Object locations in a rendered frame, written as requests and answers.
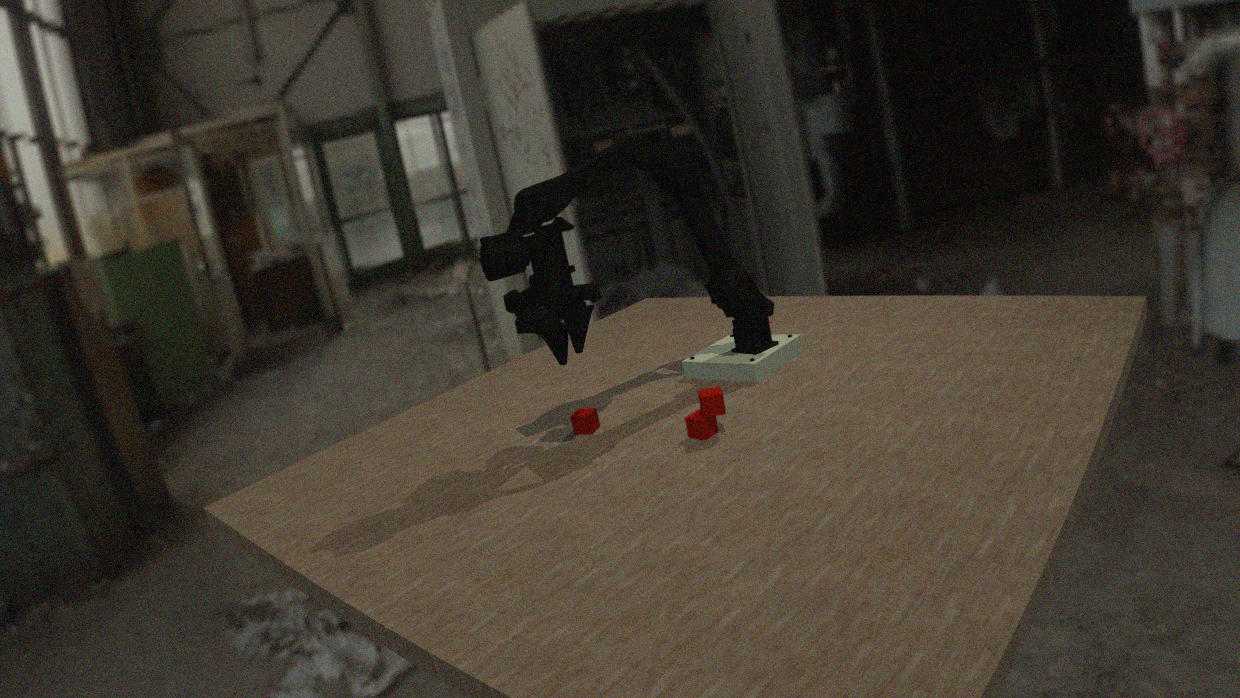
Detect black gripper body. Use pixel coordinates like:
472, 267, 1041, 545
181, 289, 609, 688
515, 262, 601, 334

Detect red cube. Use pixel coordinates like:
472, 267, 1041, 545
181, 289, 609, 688
570, 408, 600, 435
698, 387, 725, 418
684, 410, 719, 441

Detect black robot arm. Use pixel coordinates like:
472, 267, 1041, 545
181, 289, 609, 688
480, 136, 777, 355

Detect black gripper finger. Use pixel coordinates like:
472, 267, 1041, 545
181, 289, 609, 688
534, 322, 569, 364
560, 305, 594, 353

